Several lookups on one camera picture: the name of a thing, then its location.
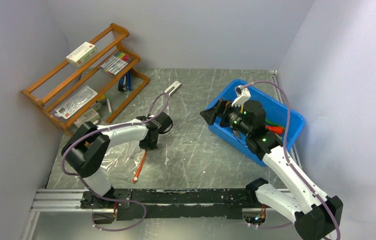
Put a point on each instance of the white plastic clip block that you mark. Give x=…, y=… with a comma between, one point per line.
x=173, y=88

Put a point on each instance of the blue black stapler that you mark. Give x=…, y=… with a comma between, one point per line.
x=124, y=84

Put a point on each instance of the red chili pepper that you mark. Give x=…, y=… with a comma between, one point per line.
x=277, y=129

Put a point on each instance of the clear zip top bag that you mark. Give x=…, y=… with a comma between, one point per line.
x=123, y=164

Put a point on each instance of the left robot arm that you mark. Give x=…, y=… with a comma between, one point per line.
x=86, y=149

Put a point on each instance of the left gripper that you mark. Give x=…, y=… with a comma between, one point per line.
x=144, y=145

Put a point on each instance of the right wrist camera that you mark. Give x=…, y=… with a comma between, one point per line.
x=243, y=95

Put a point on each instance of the wooden shelf rack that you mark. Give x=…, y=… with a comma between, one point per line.
x=65, y=80

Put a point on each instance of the clear packaged ruler set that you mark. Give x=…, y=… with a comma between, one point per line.
x=75, y=102

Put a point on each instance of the pack of colour markers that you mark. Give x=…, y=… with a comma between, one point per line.
x=116, y=63

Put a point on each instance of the white staple box on top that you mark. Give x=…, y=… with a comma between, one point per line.
x=82, y=54

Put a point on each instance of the blue plastic bin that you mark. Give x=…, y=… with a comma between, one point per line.
x=275, y=111

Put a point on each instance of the green staple box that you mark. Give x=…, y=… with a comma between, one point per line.
x=90, y=115

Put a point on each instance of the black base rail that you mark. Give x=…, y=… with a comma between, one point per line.
x=130, y=204

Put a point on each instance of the yellow grey tape dispenser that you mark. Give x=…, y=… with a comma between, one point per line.
x=101, y=99

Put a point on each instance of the green capped white marker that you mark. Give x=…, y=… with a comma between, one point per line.
x=108, y=104

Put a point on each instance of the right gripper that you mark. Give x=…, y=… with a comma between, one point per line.
x=210, y=115

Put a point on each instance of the green chili pepper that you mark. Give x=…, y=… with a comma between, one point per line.
x=270, y=123

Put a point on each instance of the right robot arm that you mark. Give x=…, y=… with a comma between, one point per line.
x=314, y=214

